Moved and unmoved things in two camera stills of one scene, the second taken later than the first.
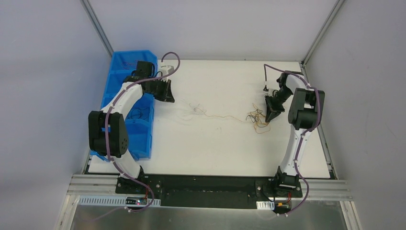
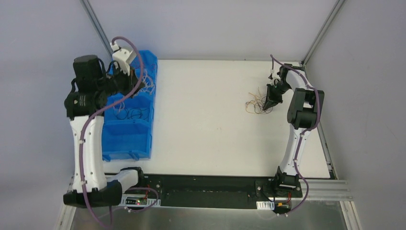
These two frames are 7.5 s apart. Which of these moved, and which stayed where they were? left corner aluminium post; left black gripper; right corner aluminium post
Moved: left black gripper
Stayed: left corner aluminium post; right corner aluminium post
